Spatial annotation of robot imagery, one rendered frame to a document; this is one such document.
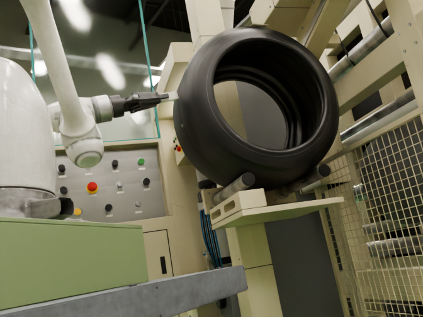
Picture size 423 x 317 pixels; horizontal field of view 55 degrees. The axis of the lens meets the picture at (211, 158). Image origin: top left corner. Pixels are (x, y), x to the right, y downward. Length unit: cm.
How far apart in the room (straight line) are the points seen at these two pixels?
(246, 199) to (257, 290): 49
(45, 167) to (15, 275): 19
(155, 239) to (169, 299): 135
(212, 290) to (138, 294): 16
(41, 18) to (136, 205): 96
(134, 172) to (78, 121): 76
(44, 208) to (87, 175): 136
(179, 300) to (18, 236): 19
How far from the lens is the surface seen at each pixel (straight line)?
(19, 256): 49
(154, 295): 46
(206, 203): 161
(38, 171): 61
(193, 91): 137
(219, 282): 59
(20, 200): 58
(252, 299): 166
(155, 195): 191
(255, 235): 168
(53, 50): 120
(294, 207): 135
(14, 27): 1206
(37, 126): 63
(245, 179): 130
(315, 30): 180
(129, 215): 188
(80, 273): 54
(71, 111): 120
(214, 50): 145
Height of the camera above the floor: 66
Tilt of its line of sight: 14 degrees up
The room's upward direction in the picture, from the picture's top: 10 degrees counter-clockwise
